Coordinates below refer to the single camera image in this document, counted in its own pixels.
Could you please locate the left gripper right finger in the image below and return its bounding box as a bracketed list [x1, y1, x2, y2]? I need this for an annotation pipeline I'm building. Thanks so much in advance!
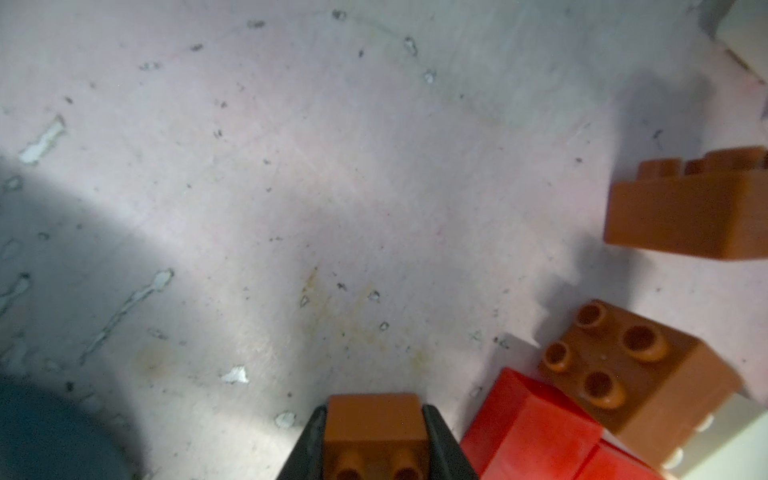
[422, 404, 479, 480]

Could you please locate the small white lego upper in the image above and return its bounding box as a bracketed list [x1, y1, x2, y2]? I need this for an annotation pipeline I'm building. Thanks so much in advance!
[715, 0, 767, 83]

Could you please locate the brown lego side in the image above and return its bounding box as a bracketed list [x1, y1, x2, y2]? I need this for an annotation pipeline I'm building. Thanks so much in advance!
[603, 146, 767, 261]

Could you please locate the brown lego front lone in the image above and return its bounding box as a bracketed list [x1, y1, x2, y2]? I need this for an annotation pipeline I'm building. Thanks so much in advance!
[322, 393, 430, 479]

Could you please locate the brown lego on red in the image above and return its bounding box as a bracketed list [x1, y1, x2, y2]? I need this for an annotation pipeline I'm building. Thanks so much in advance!
[538, 299, 743, 469]

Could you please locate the white lego studs small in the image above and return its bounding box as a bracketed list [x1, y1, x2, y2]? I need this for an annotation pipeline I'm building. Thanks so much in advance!
[662, 394, 767, 480]

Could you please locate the red lego pair left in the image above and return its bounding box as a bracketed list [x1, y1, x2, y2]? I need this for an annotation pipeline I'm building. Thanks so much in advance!
[460, 368, 603, 479]

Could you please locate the red lego pair right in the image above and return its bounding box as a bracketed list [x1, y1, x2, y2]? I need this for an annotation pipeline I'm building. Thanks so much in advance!
[573, 440, 662, 480]

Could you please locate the dark teal plastic tray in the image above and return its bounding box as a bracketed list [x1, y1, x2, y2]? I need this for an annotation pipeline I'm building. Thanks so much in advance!
[1, 375, 137, 479]

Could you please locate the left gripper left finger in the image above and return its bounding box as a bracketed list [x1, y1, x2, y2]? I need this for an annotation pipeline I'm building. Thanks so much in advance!
[276, 405, 327, 480]

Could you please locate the red lego pair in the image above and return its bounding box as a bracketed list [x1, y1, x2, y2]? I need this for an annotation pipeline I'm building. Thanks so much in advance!
[460, 368, 603, 479]
[573, 440, 662, 480]

